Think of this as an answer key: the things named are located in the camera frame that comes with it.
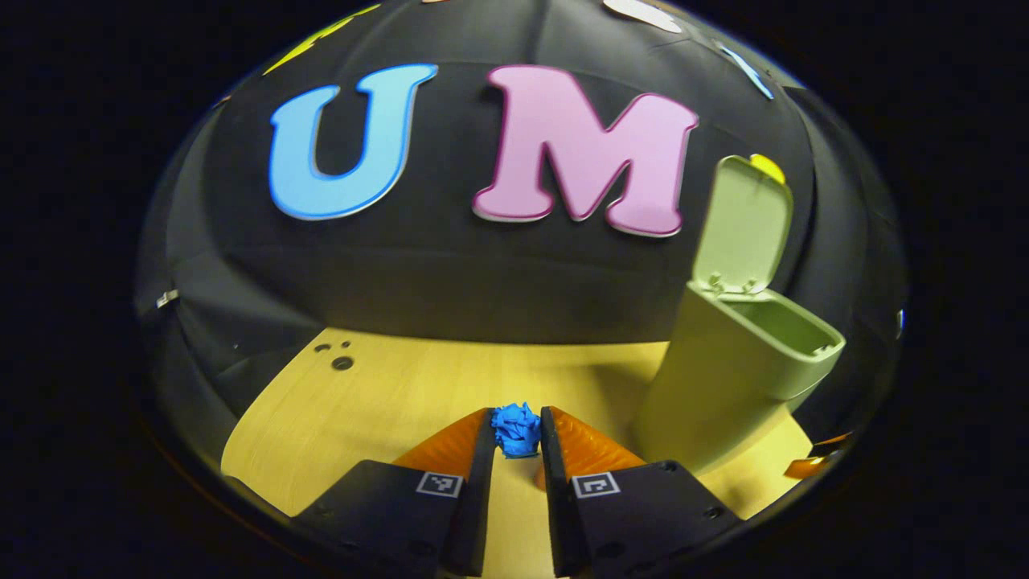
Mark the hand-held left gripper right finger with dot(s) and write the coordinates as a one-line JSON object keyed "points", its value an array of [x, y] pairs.
{"points": [[555, 498]]}

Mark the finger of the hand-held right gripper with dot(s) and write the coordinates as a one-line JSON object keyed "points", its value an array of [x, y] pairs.
{"points": [[812, 465]]}

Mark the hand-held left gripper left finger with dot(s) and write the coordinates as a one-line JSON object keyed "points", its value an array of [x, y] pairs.
{"points": [[481, 482]]}

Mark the blue paper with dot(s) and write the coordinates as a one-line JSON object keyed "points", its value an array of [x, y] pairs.
{"points": [[516, 430]]}

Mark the green desktop garbage bin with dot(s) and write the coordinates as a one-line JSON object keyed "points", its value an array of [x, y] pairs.
{"points": [[723, 378]]}

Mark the wooden desktop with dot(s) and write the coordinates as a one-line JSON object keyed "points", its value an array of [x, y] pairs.
{"points": [[386, 402]]}

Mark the black backdrop cloth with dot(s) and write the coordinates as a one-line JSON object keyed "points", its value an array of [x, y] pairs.
{"points": [[450, 281]]}

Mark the silver metal clip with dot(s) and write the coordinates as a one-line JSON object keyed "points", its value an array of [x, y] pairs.
{"points": [[166, 298]]}

